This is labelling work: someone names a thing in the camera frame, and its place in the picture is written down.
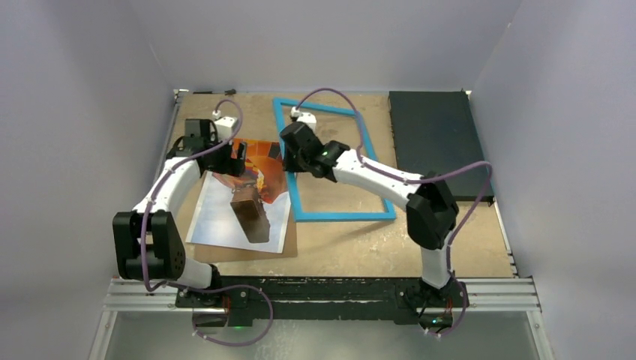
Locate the hot air balloon photo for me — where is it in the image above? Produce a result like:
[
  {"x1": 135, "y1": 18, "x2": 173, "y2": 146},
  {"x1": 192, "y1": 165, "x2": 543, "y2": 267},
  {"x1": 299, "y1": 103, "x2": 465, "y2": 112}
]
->
[{"x1": 186, "y1": 139, "x2": 291, "y2": 254}]

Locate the blue wooden picture frame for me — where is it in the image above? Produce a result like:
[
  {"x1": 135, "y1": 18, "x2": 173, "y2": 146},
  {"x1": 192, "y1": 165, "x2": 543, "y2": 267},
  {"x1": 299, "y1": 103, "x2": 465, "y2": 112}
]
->
[{"x1": 272, "y1": 97, "x2": 397, "y2": 223}]

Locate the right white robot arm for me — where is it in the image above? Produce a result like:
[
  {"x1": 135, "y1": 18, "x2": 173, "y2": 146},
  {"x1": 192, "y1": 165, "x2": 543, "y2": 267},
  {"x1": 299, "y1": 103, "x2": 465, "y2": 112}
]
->
[{"x1": 280, "y1": 121, "x2": 459, "y2": 305}]

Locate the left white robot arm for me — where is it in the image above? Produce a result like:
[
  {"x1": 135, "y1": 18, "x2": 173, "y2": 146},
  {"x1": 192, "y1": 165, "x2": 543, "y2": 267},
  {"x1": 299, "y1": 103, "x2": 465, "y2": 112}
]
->
[{"x1": 112, "y1": 115, "x2": 247, "y2": 307}]

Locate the brown cardboard backing board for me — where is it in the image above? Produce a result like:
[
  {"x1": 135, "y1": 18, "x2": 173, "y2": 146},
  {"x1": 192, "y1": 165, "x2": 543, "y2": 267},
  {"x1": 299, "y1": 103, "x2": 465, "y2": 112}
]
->
[{"x1": 193, "y1": 171, "x2": 299, "y2": 264}]

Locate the dark blue foam pad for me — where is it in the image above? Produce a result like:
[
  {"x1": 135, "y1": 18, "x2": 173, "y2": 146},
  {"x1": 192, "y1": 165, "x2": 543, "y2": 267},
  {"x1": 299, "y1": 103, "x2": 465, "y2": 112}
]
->
[{"x1": 388, "y1": 90, "x2": 485, "y2": 175}]

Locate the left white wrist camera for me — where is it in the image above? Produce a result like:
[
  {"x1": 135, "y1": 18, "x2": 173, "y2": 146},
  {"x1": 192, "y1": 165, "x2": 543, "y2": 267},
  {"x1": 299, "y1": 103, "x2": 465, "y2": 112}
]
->
[{"x1": 212, "y1": 110, "x2": 239, "y2": 142}]

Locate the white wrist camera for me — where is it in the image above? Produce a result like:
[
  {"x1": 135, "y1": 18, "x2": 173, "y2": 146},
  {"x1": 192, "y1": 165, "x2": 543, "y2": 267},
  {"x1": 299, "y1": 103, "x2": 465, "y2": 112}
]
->
[
  {"x1": 212, "y1": 110, "x2": 239, "y2": 142},
  {"x1": 289, "y1": 106, "x2": 317, "y2": 130}
]

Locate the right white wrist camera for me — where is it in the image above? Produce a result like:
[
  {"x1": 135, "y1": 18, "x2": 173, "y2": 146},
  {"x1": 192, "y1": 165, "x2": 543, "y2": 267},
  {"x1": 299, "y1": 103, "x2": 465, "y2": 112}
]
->
[{"x1": 289, "y1": 106, "x2": 317, "y2": 130}]

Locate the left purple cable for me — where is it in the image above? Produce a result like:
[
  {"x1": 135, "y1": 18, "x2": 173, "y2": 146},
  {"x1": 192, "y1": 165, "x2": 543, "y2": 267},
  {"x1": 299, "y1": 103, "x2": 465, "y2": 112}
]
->
[{"x1": 140, "y1": 98, "x2": 275, "y2": 348}]

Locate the purple cable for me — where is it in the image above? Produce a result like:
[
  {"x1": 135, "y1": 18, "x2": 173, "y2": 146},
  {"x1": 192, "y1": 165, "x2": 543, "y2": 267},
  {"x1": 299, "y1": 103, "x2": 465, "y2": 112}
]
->
[
  {"x1": 140, "y1": 98, "x2": 275, "y2": 348},
  {"x1": 295, "y1": 88, "x2": 494, "y2": 339}
]

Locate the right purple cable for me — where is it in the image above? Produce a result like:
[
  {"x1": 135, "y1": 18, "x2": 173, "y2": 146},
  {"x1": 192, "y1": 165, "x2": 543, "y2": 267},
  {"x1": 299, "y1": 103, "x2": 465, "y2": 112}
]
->
[{"x1": 295, "y1": 88, "x2": 494, "y2": 339}]

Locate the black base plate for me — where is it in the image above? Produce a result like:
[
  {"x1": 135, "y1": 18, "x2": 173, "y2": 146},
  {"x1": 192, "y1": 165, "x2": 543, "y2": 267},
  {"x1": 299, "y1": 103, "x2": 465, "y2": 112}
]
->
[{"x1": 175, "y1": 275, "x2": 469, "y2": 329}]

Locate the aluminium rail frame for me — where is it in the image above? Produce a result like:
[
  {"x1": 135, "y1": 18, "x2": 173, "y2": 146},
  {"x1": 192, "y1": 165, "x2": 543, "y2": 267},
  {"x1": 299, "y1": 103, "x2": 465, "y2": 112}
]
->
[{"x1": 90, "y1": 110, "x2": 548, "y2": 359}]

